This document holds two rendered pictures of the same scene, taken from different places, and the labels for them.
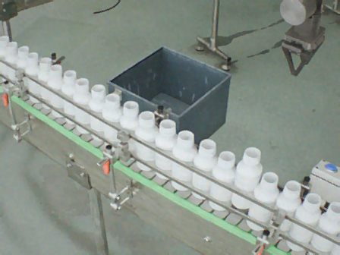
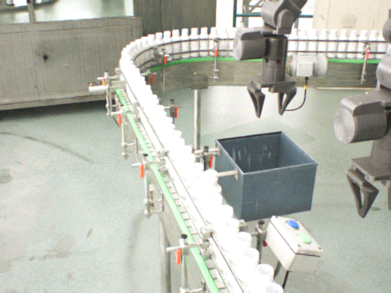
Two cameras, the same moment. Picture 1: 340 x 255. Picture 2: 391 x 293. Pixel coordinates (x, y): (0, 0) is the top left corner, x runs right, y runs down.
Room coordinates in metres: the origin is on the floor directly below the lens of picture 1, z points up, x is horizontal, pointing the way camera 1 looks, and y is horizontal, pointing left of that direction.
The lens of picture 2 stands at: (-0.12, -0.82, 1.84)
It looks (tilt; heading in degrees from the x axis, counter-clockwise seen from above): 27 degrees down; 37
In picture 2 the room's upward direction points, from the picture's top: 1 degrees clockwise
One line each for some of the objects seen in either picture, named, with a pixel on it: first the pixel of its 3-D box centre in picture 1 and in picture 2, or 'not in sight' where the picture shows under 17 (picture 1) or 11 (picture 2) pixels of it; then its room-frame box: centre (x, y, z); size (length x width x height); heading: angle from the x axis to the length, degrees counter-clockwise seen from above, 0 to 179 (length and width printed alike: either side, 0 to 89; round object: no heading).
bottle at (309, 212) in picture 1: (305, 221); (230, 250); (0.70, -0.31, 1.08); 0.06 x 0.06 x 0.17
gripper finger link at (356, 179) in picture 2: not in sight; (372, 192); (0.64, -0.62, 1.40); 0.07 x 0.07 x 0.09; 54
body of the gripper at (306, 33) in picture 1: (306, 23); (273, 71); (0.91, -0.27, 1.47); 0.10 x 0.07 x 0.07; 146
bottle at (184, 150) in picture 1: (184, 161); (189, 180); (0.90, -0.02, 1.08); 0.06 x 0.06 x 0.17
